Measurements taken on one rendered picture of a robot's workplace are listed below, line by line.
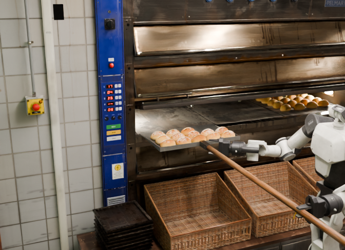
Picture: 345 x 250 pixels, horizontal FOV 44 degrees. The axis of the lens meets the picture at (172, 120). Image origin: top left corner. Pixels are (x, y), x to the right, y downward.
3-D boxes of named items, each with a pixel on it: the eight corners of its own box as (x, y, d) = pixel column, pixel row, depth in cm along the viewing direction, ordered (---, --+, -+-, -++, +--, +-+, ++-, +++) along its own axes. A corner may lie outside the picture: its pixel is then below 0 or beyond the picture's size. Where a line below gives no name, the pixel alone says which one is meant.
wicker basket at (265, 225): (220, 205, 316) (222, 170, 307) (285, 192, 335) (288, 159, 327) (255, 239, 272) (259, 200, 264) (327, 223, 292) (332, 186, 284)
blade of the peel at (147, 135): (240, 139, 274) (240, 135, 273) (159, 152, 252) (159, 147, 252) (212, 123, 305) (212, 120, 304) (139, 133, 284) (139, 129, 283)
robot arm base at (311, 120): (320, 129, 258) (330, 114, 252) (330, 142, 248) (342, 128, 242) (300, 125, 252) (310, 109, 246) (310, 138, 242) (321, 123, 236)
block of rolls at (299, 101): (242, 95, 388) (243, 89, 386) (286, 91, 405) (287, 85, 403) (283, 112, 334) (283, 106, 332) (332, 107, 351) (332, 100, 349)
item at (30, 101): (26, 113, 247) (24, 95, 244) (44, 111, 250) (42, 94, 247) (26, 116, 240) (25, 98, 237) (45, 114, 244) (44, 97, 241)
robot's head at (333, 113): (338, 120, 230) (340, 104, 228) (349, 126, 221) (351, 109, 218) (327, 121, 229) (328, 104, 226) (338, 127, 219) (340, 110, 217)
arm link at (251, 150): (240, 141, 258) (259, 142, 256) (238, 159, 257) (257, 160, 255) (238, 141, 247) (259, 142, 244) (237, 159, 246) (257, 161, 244)
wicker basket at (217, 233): (142, 220, 293) (141, 184, 285) (215, 206, 314) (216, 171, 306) (169, 261, 250) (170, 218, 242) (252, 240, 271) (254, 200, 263)
